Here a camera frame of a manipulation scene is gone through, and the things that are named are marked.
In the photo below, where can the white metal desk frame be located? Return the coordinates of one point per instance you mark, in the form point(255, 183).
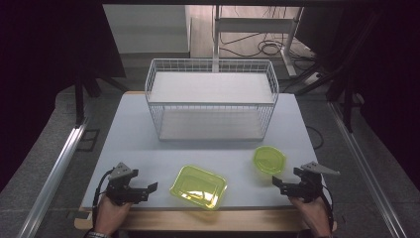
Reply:
point(254, 24)

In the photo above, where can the person's right hand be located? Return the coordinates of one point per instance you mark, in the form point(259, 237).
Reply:
point(312, 214)

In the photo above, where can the aluminium rail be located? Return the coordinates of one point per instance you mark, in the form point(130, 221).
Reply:
point(52, 178)
point(366, 168)

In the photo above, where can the white cabinet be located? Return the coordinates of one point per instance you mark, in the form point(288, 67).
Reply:
point(145, 29)

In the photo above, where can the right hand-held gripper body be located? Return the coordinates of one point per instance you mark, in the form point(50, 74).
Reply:
point(308, 186)

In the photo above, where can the rectangular green plastic tray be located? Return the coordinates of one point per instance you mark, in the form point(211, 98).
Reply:
point(198, 186)

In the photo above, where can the black metal stand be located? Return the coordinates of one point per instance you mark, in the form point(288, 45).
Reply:
point(346, 76)
point(79, 99)

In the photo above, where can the round green plastic bowl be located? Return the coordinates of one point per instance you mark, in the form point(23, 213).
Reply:
point(269, 160)

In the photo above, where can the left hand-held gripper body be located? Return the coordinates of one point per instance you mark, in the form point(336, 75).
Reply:
point(124, 193)

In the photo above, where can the person's left hand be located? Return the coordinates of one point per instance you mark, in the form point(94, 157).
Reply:
point(110, 216)

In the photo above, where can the white power strip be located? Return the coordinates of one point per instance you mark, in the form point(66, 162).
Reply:
point(313, 78)

